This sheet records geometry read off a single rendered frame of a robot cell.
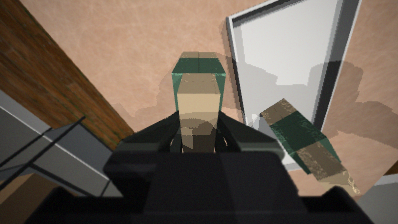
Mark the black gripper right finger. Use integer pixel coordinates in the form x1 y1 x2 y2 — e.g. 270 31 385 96
215 110 285 161

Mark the white shallow tray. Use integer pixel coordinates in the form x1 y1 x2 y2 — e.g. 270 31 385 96
226 0 362 171

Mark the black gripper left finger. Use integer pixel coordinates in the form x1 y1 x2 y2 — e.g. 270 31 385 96
113 110 183 153

